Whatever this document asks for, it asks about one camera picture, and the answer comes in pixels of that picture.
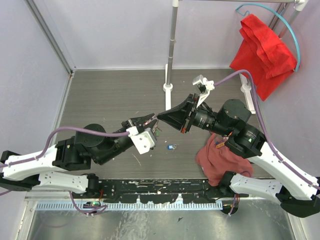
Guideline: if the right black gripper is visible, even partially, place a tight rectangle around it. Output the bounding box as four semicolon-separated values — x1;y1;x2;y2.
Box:
157;93;232;137

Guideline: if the metal keyring with keys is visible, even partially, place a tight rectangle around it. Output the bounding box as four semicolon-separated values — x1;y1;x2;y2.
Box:
148;115;162;137

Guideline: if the blue tagged key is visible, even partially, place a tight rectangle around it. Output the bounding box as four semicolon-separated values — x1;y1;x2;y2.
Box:
167;144;178;151

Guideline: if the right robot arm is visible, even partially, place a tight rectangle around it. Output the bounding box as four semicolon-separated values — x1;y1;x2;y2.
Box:
157;94;320;218

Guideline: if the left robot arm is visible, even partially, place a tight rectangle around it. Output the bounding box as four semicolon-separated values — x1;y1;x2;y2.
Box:
0;113;158;198

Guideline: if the white pole base foot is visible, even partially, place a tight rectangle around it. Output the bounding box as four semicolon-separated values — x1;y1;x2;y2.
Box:
162;64;173;111

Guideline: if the maroon printed t-shirt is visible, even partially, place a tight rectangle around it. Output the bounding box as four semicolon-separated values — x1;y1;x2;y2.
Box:
195;132;254;187

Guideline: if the black mounting plate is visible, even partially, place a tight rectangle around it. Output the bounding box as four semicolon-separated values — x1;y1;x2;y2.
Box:
71;177;248;204

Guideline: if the metal rack pole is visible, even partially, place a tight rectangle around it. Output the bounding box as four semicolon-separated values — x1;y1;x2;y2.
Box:
165;0;179;86

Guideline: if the red cloth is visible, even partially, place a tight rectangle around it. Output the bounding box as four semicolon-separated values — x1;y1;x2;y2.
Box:
229;14;297;101

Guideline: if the blue clothes hanger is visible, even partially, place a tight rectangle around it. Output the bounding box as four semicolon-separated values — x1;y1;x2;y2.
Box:
235;3;301;72

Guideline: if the aluminium corner profile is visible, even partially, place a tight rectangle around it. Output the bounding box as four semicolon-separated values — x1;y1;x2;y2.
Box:
24;0;76;75

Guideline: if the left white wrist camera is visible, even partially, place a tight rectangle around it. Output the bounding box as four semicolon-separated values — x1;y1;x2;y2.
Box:
126;126;157;155

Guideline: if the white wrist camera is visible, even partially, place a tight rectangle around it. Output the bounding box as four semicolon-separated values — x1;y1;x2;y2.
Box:
126;126;157;155
192;74;215;108

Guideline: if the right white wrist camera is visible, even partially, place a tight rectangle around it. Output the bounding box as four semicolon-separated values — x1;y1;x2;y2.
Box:
192;74;215;108

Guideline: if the slotted cable duct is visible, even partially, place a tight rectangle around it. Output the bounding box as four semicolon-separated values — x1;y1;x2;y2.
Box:
35;200;223;211

